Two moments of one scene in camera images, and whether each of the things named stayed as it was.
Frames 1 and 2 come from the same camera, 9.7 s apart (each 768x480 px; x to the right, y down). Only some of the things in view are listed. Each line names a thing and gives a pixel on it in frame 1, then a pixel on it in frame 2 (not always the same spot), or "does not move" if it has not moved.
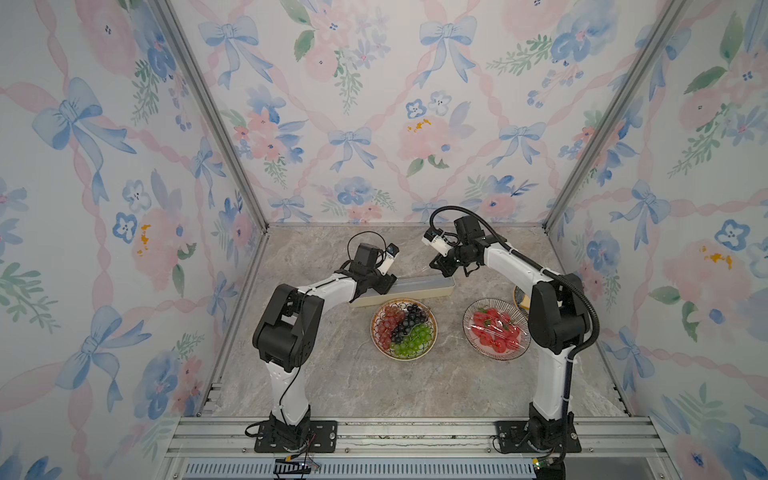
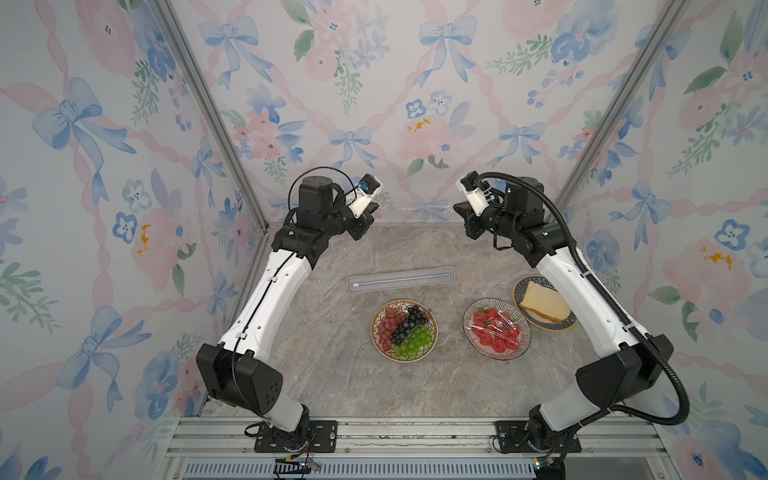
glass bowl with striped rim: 496,328 does not move
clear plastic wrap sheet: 422,282 -> 413,239
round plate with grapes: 403,329 does not move
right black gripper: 442,263 -> 471,220
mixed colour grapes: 405,331 does not move
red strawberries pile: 494,329 does not move
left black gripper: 386,284 -> 363,224
